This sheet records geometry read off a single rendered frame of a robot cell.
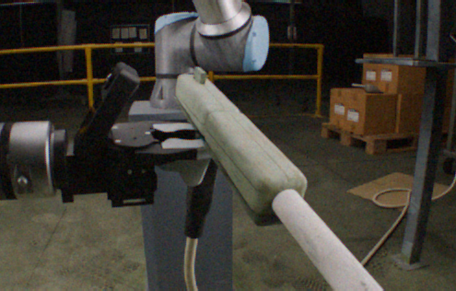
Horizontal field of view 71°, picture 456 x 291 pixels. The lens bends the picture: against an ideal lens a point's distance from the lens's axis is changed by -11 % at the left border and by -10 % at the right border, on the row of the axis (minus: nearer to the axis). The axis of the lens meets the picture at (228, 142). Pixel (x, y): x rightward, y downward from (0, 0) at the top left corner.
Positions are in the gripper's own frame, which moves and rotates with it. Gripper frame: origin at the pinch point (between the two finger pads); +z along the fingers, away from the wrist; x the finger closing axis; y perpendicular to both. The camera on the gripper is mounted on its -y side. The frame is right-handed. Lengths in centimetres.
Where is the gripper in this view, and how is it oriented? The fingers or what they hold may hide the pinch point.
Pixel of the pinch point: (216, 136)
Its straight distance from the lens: 45.8
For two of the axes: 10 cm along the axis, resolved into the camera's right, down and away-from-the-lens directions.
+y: -1.2, 9.0, 4.1
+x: 3.5, 4.2, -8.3
